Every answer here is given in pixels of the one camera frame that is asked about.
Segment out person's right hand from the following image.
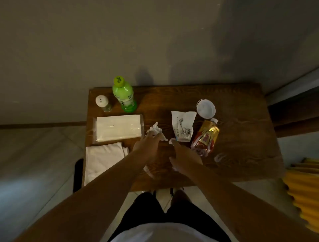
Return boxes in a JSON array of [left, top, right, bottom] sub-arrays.
[[169, 139, 204, 177]]

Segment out person's left hand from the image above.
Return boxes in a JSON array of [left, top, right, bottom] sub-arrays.
[[132, 131, 165, 163]]

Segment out white tissue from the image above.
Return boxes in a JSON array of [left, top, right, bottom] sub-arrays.
[[146, 122, 168, 142]]

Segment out clear-wrapped white tissue pack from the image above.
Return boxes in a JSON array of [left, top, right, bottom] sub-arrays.
[[92, 114, 145, 145]]

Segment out white printed paper bag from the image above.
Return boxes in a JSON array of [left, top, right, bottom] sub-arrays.
[[171, 111, 197, 143]]

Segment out white wiping cloth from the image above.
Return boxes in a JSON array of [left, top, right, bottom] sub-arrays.
[[84, 142, 129, 186]]

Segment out white paper cup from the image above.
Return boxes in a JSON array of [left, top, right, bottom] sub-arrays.
[[196, 98, 216, 119]]

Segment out green drink bottle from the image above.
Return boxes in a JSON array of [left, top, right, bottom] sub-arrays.
[[112, 76, 138, 113]]

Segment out white-capped glass shaker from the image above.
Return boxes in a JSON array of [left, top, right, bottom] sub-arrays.
[[95, 95, 112, 113]]

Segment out black trash bin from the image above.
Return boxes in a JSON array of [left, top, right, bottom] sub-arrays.
[[73, 158, 84, 194]]

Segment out person's right forearm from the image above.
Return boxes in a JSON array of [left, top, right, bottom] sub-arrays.
[[188, 162, 319, 242]]

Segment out person's left forearm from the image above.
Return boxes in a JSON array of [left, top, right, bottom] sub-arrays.
[[14, 149, 153, 242]]

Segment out person's right leg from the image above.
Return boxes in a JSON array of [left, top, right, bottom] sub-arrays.
[[171, 188, 193, 210]]

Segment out black shorts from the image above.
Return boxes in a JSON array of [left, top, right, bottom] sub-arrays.
[[107, 192, 232, 242]]

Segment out white shirt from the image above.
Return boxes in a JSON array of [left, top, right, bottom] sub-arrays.
[[111, 222, 220, 242]]

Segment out brown curtain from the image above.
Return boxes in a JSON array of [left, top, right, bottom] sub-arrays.
[[265, 86, 319, 138]]

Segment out yellow pleated fabric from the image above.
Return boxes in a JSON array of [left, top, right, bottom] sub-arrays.
[[283, 157, 319, 234]]

